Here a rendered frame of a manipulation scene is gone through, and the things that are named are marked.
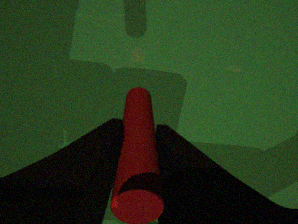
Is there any red peg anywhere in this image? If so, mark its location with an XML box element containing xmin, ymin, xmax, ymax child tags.
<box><xmin>110</xmin><ymin>88</ymin><xmax>164</xmax><ymax>224</ymax></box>

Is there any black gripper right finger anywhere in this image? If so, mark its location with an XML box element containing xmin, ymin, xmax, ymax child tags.
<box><xmin>156</xmin><ymin>124</ymin><xmax>298</xmax><ymax>224</ymax></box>

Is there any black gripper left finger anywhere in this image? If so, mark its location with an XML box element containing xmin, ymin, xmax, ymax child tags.
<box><xmin>0</xmin><ymin>117</ymin><xmax>122</xmax><ymax>224</ymax></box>

